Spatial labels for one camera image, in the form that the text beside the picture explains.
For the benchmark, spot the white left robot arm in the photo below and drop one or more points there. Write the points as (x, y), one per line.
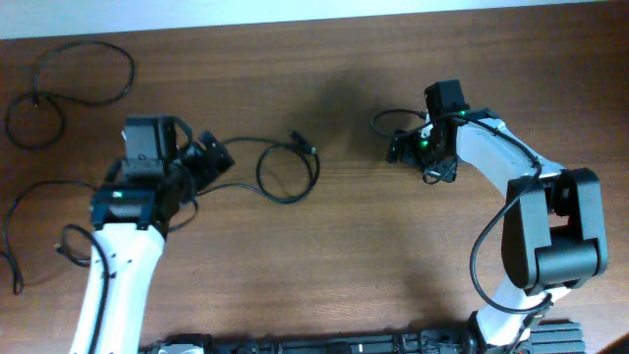
(163, 168)

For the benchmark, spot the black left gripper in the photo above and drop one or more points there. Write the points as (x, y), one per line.
(205, 166)

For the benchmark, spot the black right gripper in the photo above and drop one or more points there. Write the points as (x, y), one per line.
(409, 151)

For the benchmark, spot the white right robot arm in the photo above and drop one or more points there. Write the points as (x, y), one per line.
(547, 239)

